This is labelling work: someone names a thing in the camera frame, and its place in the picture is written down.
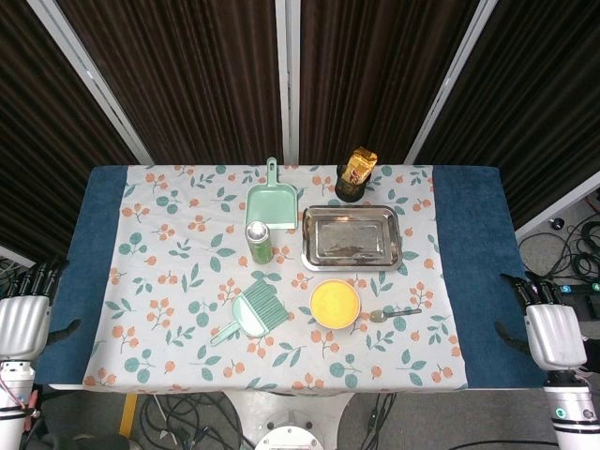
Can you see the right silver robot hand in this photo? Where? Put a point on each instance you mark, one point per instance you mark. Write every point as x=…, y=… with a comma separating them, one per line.
x=555, y=337

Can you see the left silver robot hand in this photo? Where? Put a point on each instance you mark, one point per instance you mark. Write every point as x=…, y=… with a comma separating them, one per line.
x=23, y=328

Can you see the metal spoon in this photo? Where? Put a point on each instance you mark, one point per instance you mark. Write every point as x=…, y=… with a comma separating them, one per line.
x=378, y=317

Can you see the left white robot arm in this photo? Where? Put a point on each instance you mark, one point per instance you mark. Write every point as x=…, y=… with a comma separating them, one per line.
x=11, y=398

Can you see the cream bowl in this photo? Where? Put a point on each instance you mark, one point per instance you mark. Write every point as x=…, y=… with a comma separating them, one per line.
x=335, y=325

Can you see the stainless steel tray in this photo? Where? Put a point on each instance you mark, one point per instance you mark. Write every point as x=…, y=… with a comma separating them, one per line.
x=351, y=239

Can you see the green plastic hand brush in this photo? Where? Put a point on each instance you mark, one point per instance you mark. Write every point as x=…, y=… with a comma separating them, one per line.
x=253, y=314

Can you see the black power strip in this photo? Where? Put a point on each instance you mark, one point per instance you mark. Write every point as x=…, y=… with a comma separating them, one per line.
x=581, y=288

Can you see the black caster wheel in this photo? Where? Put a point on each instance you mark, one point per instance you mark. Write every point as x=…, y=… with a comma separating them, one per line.
x=558, y=223

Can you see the blue table cover cloth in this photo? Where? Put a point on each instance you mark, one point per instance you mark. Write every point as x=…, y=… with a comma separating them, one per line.
x=473, y=234

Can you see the yellow floor strip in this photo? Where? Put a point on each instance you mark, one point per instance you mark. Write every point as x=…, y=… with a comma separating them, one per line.
x=128, y=415

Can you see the floral tablecloth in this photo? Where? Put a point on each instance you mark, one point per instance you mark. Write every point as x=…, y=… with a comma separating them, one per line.
x=187, y=262

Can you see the dark pleated partition panel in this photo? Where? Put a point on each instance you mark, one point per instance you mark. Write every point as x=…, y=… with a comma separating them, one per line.
x=375, y=70
x=539, y=94
x=187, y=84
x=37, y=140

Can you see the green drink can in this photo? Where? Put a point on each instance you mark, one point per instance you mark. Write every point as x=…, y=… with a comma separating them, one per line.
x=260, y=246

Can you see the black mesh cup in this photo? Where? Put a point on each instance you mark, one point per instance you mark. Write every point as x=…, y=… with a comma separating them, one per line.
x=347, y=192

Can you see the golden snack packet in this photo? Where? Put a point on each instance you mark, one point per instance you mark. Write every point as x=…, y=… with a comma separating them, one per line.
x=361, y=166

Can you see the green plastic dustpan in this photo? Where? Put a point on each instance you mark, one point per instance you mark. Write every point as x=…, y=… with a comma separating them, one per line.
x=272, y=206

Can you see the white robot torso base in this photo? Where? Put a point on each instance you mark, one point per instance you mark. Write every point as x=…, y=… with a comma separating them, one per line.
x=290, y=436

